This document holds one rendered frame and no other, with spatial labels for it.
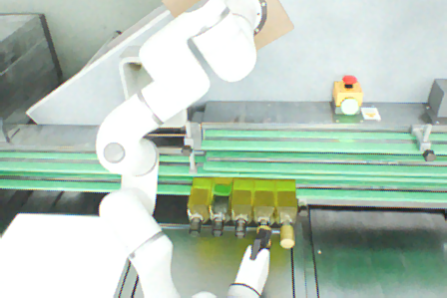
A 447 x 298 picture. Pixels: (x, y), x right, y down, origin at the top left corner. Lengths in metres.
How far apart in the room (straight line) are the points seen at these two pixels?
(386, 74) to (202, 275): 0.75
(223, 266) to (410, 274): 0.50
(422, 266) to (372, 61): 0.58
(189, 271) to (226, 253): 0.12
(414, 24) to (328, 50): 0.23
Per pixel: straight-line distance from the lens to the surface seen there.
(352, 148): 1.08
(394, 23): 1.17
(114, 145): 0.79
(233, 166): 1.11
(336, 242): 1.24
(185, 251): 1.16
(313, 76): 1.19
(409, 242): 1.29
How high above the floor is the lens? 1.80
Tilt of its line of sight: 54 degrees down
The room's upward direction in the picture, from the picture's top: 170 degrees counter-clockwise
